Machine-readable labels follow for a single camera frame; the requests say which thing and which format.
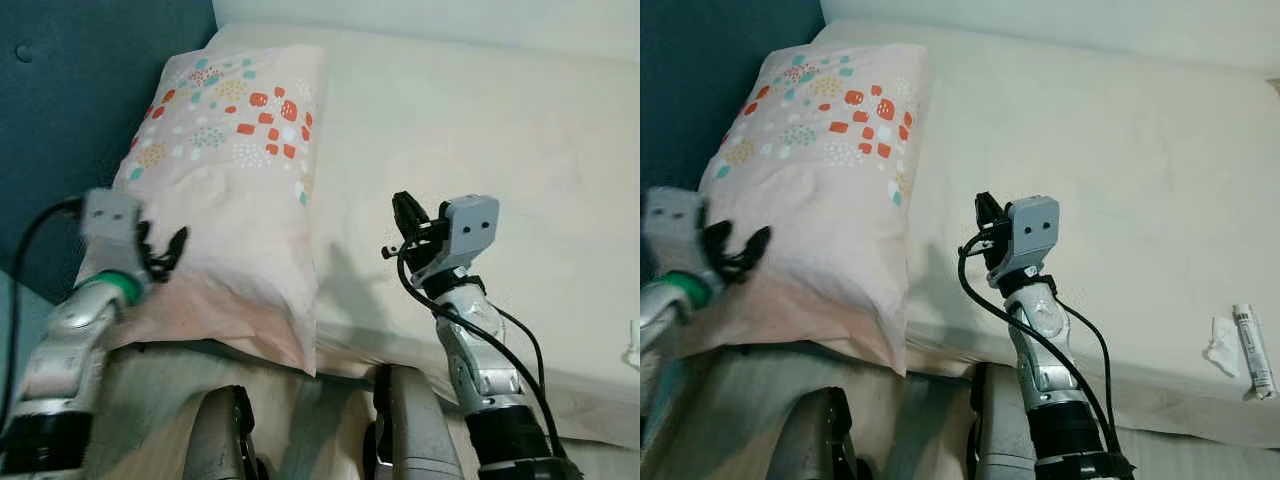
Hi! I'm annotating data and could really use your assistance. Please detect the pink patterned pillow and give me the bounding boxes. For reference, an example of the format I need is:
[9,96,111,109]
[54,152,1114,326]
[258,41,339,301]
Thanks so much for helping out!
[697,42,931,377]
[100,42,329,379]

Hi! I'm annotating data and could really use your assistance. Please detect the white squeeze tube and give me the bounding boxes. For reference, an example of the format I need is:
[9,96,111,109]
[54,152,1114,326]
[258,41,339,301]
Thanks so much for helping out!
[1232,303,1278,401]

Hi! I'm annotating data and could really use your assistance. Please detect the mattress with cream sheet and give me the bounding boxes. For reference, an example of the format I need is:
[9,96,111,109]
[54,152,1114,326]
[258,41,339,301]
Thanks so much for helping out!
[700,20,1280,449]
[100,20,641,451]

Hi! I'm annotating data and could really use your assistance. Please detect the grey right robot leg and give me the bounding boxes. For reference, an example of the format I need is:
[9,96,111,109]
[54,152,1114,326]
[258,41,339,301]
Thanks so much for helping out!
[365,365,466,480]
[965,362,1041,480]

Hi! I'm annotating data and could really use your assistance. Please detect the grey robot leg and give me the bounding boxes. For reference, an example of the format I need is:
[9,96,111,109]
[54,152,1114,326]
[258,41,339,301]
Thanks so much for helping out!
[965,362,1041,480]
[790,385,871,480]
[365,365,466,480]
[185,385,266,480]

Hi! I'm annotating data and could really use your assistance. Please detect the grey left robot leg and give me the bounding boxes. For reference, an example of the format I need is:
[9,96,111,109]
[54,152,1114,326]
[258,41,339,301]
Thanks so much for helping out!
[185,385,266,480]
[790,385,871,480]

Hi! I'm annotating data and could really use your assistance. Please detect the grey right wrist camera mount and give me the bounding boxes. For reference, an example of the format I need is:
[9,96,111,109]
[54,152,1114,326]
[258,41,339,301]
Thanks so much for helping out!
[440,195,501,271]
[1010,195,1061,281]

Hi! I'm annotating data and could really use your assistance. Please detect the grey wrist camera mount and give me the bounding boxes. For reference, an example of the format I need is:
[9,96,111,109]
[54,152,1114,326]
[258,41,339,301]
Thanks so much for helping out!
[1010,195,1061,281]
[80,190,143,276]
[440,195,501,271]
[645,187,709,281]

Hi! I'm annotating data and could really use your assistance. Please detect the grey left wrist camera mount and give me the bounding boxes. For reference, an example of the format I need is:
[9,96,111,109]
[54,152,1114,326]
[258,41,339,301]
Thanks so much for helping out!
[645,187,709,281]
[80,190,143,276]

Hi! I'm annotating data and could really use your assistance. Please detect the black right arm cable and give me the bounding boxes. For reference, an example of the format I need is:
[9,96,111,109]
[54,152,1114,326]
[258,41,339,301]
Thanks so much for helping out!
[398,245,566,461]
[957,235,1126,461]

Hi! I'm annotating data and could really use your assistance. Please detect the dark blue bed frame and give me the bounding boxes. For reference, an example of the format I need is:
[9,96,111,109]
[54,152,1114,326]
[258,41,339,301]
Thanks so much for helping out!
[640,0,826,291]
[0,0,216,306]

